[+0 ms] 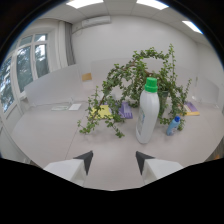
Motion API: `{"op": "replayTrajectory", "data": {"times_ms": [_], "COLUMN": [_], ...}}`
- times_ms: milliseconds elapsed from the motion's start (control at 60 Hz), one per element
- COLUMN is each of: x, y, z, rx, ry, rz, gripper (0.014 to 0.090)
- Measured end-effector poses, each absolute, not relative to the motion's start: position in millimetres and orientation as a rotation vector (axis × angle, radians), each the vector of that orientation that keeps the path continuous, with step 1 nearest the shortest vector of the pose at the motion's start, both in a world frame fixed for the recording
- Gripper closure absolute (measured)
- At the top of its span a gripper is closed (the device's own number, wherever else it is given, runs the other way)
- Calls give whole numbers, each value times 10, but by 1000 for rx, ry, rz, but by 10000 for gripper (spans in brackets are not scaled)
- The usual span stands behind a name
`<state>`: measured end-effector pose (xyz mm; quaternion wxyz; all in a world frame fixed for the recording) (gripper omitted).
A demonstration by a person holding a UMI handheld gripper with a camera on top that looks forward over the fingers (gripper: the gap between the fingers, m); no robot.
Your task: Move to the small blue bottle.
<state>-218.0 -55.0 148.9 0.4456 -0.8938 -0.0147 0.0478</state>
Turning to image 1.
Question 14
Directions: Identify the small blue bottle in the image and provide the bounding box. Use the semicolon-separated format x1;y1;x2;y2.
166;115;182;137

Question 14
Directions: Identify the large white bottle green cap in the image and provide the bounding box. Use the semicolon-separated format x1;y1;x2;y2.
135;77;161;145

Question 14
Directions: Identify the green printed leaflet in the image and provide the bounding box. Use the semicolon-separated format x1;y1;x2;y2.
50;105;70;112

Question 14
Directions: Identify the white paper sheet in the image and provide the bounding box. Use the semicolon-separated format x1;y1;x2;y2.
68;103;83;111

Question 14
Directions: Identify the purple and yellow book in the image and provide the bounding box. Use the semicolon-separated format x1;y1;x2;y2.
183;101;201;117

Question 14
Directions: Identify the white desk divider panel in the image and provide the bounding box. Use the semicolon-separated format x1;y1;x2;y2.
23;64;84;108

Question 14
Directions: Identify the green potted plant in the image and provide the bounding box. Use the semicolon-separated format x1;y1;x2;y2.
77;43;193;139

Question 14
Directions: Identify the brown cardboard box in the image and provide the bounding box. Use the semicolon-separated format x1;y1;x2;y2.
81;72;93;82

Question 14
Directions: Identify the window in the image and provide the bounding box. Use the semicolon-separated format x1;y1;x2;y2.
0;32;51;116

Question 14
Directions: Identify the grey curtain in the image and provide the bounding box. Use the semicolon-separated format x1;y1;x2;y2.
64;21;77;67

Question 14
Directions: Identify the white air conditioner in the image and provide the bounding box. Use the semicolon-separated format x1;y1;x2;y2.
71;15;112;34

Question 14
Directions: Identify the ceiling light panel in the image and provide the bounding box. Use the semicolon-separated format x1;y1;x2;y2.
135;0;170;11
181;20;204;35
65;0;105;10

